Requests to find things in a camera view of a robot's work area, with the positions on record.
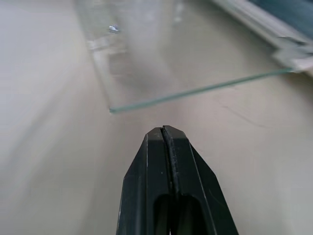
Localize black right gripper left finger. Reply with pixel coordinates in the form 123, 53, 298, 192
115, 127, 176, 235

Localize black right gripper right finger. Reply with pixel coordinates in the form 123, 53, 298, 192
163, 125, 239, 235

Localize white window frame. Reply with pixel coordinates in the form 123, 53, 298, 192
210, 0, 313, 74

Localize clear glass plate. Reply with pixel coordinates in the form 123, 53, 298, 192
73, 0, 294, 115

